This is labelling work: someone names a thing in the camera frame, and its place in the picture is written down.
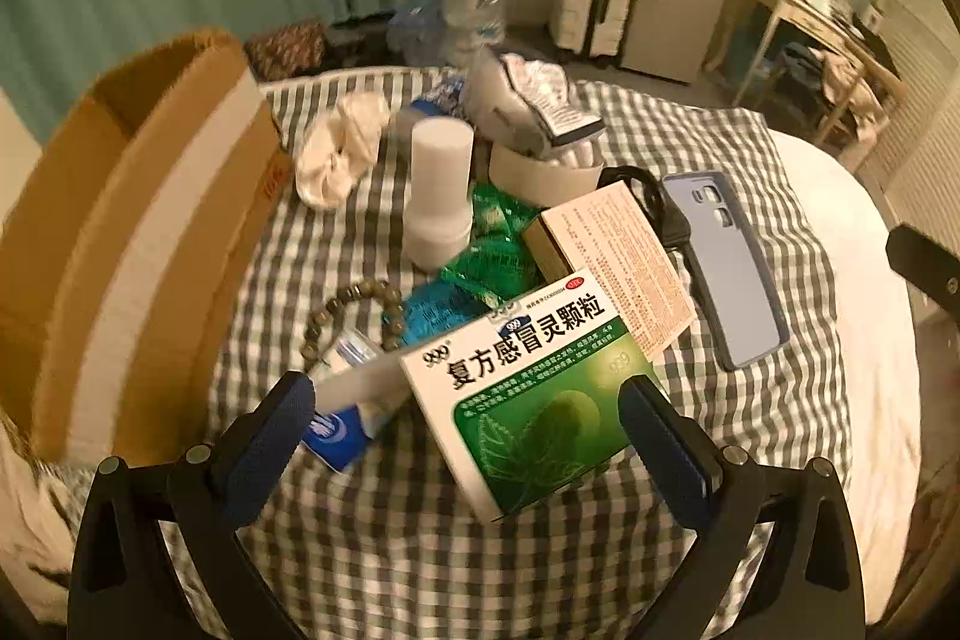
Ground clear jar with blue label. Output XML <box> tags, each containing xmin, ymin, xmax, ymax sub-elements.
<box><xmin>411</xmin><ymin>74</ymin><xmax>473</xmax><ymax>124</ymax></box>

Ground crushed blue plastic jug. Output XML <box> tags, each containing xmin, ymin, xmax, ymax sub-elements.
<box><xmin>386</xmin><ymin>0</ymin><xmax>451</xmax><ymax>67</ymax></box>

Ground grey white checked blanket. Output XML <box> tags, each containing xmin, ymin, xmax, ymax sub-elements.
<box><xmin>45</xmin><ymin>66</ymin><xmax>852</xmax><ymax>640</ymax></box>

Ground clothes on chair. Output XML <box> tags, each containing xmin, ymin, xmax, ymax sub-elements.
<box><xmin>821</xmin><ymin>47</ymin><xmax>893</xmax><ymax>139</ymax></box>

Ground white bed sheet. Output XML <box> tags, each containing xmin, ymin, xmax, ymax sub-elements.
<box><xmin>772</xmin><ymin>130</ymin><xmax>927</xmax><ymax>536</ymax></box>

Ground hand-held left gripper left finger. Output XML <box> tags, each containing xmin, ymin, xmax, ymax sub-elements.
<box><xmin>67</xmin><ymin>371</ymin><xmax>316</xmax><ymax>640</ymax></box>

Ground brown bead bracelet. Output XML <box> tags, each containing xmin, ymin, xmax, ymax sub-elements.
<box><xmin>304</xmin><ymin>280</ymin><xmax>406</xmax><ymax>378</ymax></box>

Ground brown cardboard box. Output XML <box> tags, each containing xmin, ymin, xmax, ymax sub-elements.
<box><xmin>0</xmin><ymin>29</ymin><xmax>290</xmax><ymax>465</ymax></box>

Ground crumpled white cloth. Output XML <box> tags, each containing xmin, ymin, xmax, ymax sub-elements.
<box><xmin>294</xmin><ymin>91</ymin><xmax>391</xmax><ymax>208</ymax></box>

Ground black bag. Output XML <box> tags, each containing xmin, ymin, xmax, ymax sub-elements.
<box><xmin>326</xmin><ymin>10</ymin><xmax>398</xmax><ymax>64</ymax></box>

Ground blue white tissue packet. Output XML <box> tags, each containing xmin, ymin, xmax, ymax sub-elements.
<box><xmin>304</xmin><ymin>329</ymin><xmax>398</xmax><ymax>472</ymax></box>

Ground large clear water jug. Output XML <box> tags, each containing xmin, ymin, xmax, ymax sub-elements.
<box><xmin>439</xmin><ymin>0</ymin><xmax>507</xmax><ymax>71</ymax></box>

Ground black cable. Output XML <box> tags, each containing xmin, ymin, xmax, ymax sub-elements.
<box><xmin>596</xmin><ymin>166</ymin><xmax>691</xmax><ymax>247</ymax></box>

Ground green white medicine box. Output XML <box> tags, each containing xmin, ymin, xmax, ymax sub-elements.
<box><xmin>397</xmin><ymin>269</ymin><xmax>661</xmax><ymax>525</ymax></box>

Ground white tape roll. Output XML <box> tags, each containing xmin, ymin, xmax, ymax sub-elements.
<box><xmin>489</xmin><ymin>141</ymin><xmax>605</xmax><ymax>210</ymax></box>

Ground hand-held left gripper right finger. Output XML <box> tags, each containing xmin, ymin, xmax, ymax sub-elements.
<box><xmin>615</xmin><ymin>376</ymin><xmax>863</xmax><ymax>640</ymax></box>

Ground wooden chair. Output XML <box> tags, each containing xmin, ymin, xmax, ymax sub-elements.
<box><xmin>817</xmin><ymin>32</ymin><xmax>908</xmax><ymax>150</ymax></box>

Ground beige printed box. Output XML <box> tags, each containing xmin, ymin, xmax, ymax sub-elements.
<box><xmin>523</xmin><ymin>182</ymin><xmax>697</xmax><ymax>360</ymax></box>

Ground teal packet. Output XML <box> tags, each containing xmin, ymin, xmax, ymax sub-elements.
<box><xmin>405</xmin><ymin>284</ymin><xmax>481</xmax><ymax>350</ymax></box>

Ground blue phone case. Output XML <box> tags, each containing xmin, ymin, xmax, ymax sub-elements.
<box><xmin>660</xmin><ymin>171</ymin><xmax>790</xmax><ymax>372</ymax></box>

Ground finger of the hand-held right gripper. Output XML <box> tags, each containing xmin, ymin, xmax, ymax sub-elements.
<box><xmin>885</xmin><ymin>225</ymin><xmax>960</xmax><ymax>311</ymax></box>

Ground white louvered wardrobe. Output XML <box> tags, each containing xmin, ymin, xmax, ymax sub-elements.
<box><xmin>855</xmin><ymin>0</ymin><xmax>960</xmax><ymax>251</ymax></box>

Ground silver printed plastic bag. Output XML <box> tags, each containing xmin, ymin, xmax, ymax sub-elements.
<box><xmin>469</xmin><ymin>51</ymin><xmax>607</xmax><ymax>161</ymax></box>

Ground white cylindrical plastic bottle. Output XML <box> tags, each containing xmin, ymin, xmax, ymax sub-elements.
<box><xmin>405</xmin><ymin>119</ymin><xmax>475</xmax><ymax>270</ymax></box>

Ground green sachet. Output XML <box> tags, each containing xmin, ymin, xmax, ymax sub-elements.
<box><xmin>439</xmin><ymin>235</ymin><xmax>537</xmax><ymax>305</ymax></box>
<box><xmin>471</xmin><ymin>181</ymin><xmax>542</xmax><ymax>240</ymax></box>

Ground floral patterned bag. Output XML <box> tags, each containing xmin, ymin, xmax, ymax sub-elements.
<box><xmin>244</xmin><ymin>20</ymin><xmax>327</xmax><ymax>82</ymax></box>

